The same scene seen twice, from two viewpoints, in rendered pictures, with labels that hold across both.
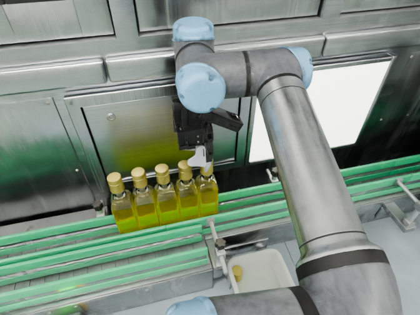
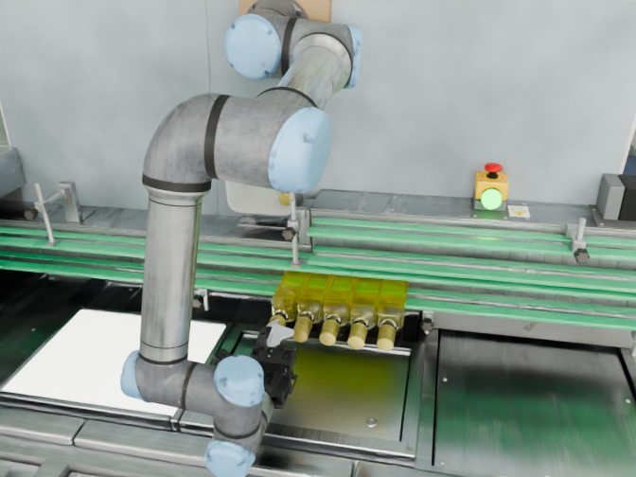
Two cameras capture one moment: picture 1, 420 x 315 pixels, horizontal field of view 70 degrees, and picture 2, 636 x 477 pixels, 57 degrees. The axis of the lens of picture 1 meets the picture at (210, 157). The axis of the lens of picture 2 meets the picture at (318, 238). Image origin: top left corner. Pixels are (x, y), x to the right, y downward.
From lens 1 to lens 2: 48 cm
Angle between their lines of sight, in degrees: 17
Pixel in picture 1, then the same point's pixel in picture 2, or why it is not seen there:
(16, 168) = (516, 402)
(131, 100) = (337, 432)
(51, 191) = (487, 364)
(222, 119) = not seen: hidden behind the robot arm
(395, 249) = (90, 166)
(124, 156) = (377, 375)
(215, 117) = not seen: hidden behind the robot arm
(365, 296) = (170, 161)
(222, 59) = (207, 401)
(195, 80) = (239, 381)
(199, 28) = (220, 452)
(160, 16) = not seen: outside the picture
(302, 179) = (179, 254)
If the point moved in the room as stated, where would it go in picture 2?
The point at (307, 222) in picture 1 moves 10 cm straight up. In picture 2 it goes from (187, 219) to (156, 253)
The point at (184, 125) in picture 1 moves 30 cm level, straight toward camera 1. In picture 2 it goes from (280, 372) to (294, 229)
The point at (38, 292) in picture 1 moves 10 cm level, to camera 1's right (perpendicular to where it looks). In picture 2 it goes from (506, 242) to (461, 229)
